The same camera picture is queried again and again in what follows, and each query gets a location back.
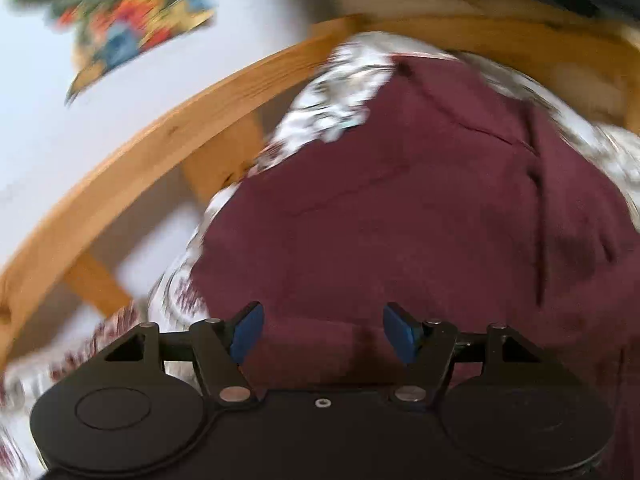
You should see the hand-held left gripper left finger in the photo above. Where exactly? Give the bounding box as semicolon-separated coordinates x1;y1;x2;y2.
102;301;265;406

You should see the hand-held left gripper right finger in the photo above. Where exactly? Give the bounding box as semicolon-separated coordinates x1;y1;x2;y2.
383;302;546;406

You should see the maroon garment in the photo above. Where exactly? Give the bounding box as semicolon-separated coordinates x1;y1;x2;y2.
190;55;640;480

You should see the white floral bedspread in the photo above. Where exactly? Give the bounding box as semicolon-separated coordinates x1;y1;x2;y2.
0;30;640;480

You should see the wooden bed frame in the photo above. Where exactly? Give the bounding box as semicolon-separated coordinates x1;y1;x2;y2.
0;0;640;368

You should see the colourful wall poster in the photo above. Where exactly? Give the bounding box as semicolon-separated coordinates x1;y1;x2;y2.
2;0;218;106

